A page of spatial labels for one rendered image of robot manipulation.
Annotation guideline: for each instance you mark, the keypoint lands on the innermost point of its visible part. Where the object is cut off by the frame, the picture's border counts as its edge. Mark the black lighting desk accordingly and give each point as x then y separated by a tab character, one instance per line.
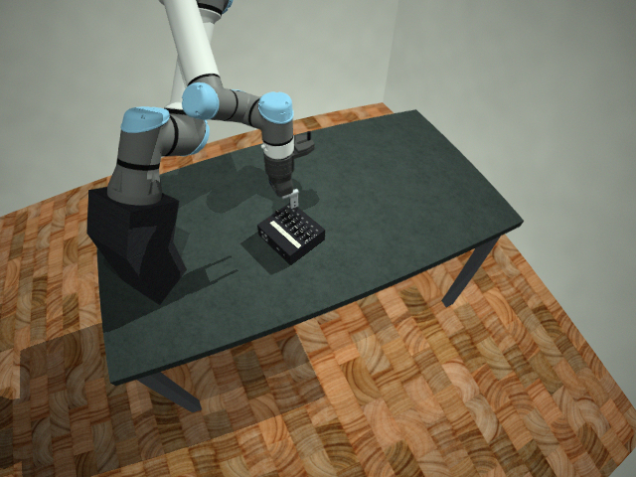
291	240

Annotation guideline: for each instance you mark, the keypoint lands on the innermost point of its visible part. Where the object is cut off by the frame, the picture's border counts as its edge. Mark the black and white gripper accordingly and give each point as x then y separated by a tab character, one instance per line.
279	165

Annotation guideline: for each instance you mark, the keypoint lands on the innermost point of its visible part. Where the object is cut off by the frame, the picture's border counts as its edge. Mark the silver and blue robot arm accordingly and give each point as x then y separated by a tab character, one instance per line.
149	133

